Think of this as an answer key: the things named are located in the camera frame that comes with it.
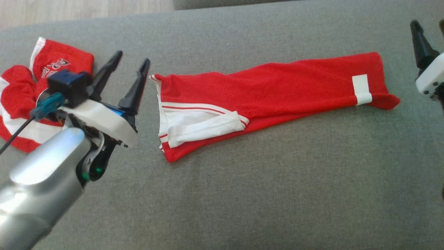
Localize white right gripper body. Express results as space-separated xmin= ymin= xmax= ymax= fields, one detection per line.
xmin=415 ymin=52 xmax=444 ymax=95

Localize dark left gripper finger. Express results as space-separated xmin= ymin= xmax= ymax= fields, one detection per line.
xmin=118 ymin=58 xmax=152 ymax=115
xmin=91 ymin=50 xmax=124 ymax=102

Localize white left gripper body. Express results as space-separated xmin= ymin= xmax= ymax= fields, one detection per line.
xmin=58 ymin=98 xmax=139 ymax=148

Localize red shorts with white stripe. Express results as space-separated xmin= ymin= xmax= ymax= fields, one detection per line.
xmin=0 ymin=37 xmax=95 ymax=154

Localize left camera cable blue plug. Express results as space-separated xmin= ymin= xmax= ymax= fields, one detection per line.
xmin=0 ymin=92 xmax=67 ymax=155

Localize red basketball jersey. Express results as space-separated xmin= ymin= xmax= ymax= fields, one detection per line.
xmin=150 ymin=52 xmax=401 ymax=163

